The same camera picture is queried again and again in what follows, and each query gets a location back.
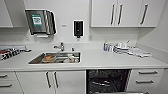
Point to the white two-door sink cabinet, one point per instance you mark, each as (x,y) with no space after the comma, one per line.
(36,83)

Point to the white wall cabinet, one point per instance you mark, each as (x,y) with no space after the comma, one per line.
(10,13)
(126,13)

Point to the white mug with red print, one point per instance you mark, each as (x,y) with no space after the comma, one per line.
(71,58)

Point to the small white bottle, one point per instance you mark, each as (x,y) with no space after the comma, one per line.
(110,47)

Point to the stainless steel dishwasher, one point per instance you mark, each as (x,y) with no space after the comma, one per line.
(108,74)

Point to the orange bowl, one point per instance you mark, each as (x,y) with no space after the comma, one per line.
(49,58)

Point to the small chrome soap pump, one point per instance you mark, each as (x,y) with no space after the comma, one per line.
(72,48)

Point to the steel sink basin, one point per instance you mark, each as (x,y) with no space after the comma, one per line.
(35,61)

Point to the steel paper towel dispenser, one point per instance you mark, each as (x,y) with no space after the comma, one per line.
(40,21)

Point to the chrome faucet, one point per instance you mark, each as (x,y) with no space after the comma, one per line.
(60,46)

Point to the stack of white plates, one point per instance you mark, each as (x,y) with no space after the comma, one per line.
(121,48)

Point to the blue dish soap bottle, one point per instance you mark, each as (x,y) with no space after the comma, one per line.
(105,46)

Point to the black wall soap dispenser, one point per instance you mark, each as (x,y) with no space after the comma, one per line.
(78,29)

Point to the white drawer unit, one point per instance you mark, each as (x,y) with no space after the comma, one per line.
(146,80)
(8,83)

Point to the small wall label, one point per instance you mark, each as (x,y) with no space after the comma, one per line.
(64,25)

